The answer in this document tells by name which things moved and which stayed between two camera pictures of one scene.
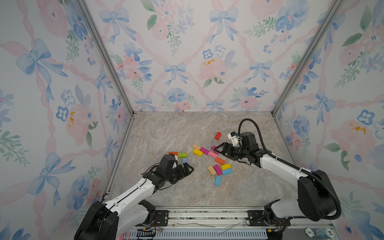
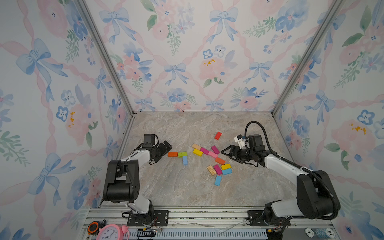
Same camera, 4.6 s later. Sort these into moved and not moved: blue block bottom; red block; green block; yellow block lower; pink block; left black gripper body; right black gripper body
Moved: left black gripper body
Not moved: green block; yellow block lower; pink block; right black gripper body; red block; blue block bottom
